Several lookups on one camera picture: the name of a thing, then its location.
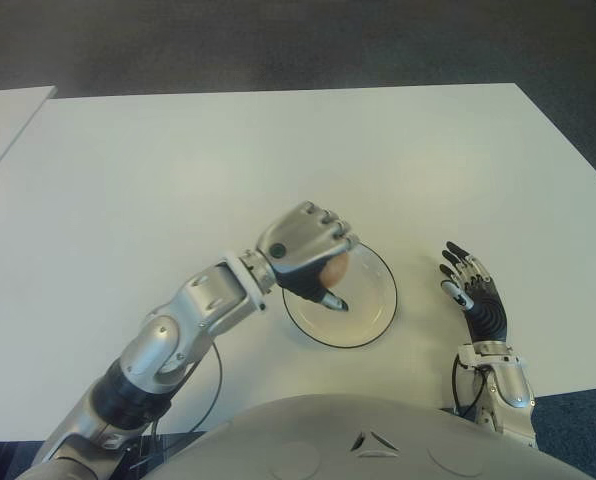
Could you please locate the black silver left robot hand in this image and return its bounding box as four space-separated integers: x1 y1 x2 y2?
254 200 363 312

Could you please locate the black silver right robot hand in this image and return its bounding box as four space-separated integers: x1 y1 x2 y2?
438 241 508 346

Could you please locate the yellow red apple with sticker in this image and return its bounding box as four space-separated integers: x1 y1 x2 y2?
313 253 352 288

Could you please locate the white plate with black rim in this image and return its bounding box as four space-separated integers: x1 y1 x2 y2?
281 242 398 349

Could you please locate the grey robot torso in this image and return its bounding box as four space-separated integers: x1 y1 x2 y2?
162 393 579 480

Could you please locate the white side table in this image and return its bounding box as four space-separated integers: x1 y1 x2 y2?
0 85 58 191

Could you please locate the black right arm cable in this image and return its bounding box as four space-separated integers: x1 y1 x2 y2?
451 357 489 419

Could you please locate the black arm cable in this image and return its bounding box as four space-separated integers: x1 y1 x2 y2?
150 334 224 444
451 357 489 419

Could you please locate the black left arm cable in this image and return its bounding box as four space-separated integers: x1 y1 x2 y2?
150 334 224 444

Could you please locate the dark table leg frame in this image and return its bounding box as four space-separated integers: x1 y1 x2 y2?
127 432 204 471

